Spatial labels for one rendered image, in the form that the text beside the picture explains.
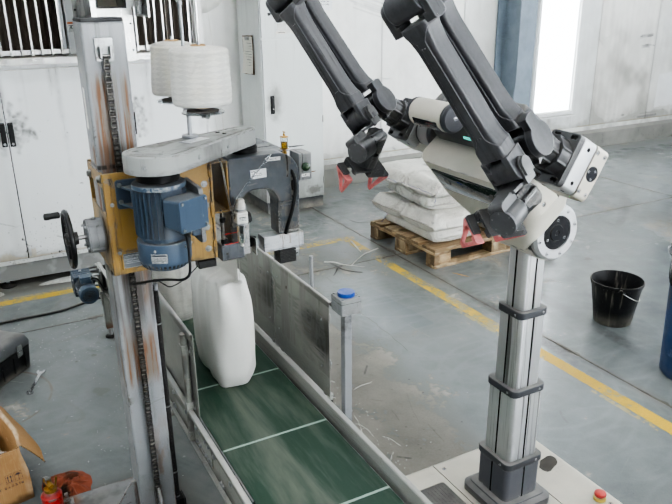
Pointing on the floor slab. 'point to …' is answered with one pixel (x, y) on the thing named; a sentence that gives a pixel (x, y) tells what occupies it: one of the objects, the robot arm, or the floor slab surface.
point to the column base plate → (111, 494)
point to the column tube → (138, 442)
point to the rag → (73, 482)
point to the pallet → (435, 254)
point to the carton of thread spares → (15, 436)
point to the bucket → (615, 297)
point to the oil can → (51, 492)
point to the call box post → (346, 366)
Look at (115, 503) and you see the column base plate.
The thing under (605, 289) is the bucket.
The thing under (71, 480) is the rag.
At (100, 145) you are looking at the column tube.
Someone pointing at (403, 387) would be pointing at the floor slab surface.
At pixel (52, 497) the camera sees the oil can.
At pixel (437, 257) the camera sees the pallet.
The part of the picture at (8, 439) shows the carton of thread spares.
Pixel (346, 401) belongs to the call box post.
